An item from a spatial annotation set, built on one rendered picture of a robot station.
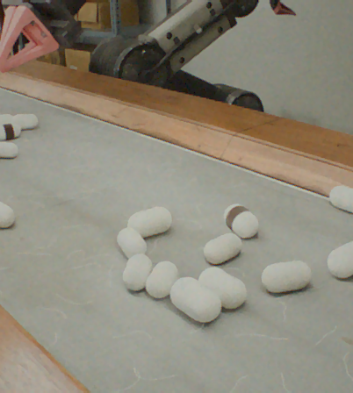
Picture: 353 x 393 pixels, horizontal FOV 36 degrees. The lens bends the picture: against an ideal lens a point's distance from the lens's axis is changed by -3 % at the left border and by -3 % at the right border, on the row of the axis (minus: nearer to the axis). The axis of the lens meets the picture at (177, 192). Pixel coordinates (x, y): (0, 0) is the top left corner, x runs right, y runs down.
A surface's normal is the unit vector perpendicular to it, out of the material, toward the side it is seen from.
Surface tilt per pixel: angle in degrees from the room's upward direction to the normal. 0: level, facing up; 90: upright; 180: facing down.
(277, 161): 45
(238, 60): 91
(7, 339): 0
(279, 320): 0
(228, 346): 0
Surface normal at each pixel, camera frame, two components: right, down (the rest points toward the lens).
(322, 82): -0.71, 0.30
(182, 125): -0.54, -0.44
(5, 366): -0.03, -0.91
